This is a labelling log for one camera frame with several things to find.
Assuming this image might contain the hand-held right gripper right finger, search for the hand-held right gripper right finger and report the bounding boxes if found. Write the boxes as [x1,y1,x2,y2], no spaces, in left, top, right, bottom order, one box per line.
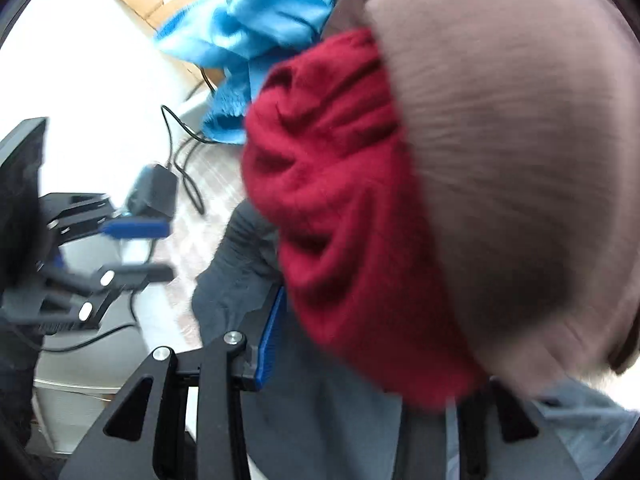
[457,379,576,480]

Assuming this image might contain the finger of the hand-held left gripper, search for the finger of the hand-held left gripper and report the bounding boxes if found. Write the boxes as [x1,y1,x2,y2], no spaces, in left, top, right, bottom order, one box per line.
[35,262,175,333]
[40,191,172,241]

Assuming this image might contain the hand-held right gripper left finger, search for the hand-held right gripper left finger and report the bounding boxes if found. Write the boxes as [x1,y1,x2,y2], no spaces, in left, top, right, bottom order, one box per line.
[59,284,287,480]

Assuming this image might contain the dark grey pants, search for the dark grey pants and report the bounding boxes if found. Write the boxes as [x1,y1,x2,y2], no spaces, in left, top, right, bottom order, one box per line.
[192,200,636,480]

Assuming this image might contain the red knit garment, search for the red knit garment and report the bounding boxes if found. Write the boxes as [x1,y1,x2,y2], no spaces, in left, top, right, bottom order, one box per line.
[241,27,488,413]

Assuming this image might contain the brown garment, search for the brown garment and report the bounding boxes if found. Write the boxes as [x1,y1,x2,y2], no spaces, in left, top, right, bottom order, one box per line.
[320,0,640,396]

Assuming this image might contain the black charger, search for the black charger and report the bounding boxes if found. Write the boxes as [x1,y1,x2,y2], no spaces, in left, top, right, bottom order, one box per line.
[127,164,178,218]

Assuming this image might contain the pink plaid blanket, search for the pink plaid blanket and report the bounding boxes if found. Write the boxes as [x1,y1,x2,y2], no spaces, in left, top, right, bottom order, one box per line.
[162,145,251,356]

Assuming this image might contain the blue cloth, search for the blue cloth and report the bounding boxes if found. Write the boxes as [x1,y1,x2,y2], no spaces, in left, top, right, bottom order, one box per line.
[152,0,358,145]

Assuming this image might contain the black charger cable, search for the black charger cable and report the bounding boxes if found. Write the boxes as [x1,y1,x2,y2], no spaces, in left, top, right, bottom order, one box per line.
[161,67,227,217]

